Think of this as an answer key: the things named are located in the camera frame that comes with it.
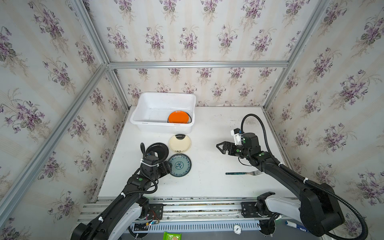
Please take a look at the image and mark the teal patterned plate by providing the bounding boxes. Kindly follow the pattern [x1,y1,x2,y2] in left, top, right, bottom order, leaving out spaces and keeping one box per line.
[168,154,192,178]

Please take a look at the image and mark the orange plate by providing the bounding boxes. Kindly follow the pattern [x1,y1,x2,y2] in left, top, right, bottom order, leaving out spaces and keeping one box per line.
[168,111,192,124]

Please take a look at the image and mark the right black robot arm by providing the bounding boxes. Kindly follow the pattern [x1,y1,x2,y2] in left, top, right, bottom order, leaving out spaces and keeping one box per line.
[216,133,345,237]

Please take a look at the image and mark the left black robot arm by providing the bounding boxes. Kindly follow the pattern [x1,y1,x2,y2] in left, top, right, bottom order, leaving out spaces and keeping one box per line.
[71,154,171,240]

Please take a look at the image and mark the white plastic bin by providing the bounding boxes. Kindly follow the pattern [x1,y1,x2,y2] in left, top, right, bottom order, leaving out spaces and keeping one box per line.
[130,92,197,134]

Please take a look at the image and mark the black round plate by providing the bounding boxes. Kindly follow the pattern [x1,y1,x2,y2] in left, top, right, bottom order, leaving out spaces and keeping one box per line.
[145,143,169,163]

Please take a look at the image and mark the cream plate with black patch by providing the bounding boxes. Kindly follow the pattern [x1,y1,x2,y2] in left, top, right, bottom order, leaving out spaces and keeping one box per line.
[168,134,192,153]

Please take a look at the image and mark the green snack packet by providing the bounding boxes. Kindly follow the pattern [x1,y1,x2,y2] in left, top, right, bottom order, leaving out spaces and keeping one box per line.
[163,232,182,240]

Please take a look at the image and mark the small round gauge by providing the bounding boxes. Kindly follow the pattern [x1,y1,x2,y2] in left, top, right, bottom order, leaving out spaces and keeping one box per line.
[233,224,242,235]

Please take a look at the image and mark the blue white marker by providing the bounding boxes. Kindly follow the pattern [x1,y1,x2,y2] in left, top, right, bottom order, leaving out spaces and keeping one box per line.
[285,221,309,233]

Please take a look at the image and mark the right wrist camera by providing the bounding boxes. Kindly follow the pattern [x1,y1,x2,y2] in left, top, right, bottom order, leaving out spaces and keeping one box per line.
[231,128,250,146]

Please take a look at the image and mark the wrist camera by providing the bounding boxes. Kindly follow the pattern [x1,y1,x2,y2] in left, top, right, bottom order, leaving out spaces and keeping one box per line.
[143,151,159,167]
[231,128,250,146]

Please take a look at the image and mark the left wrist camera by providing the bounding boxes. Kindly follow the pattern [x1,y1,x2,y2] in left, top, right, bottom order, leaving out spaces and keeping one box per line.
[143,151,159,167]

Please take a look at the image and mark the fork with green handle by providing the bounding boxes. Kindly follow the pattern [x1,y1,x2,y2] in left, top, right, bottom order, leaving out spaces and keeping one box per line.
[225,171,262,176]

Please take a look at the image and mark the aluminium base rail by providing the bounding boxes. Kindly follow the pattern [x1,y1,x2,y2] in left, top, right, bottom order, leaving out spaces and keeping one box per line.
[76,196,326,233]

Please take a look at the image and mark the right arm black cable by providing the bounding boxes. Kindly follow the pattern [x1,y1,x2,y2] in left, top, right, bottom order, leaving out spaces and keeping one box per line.
[240,113,369,240]

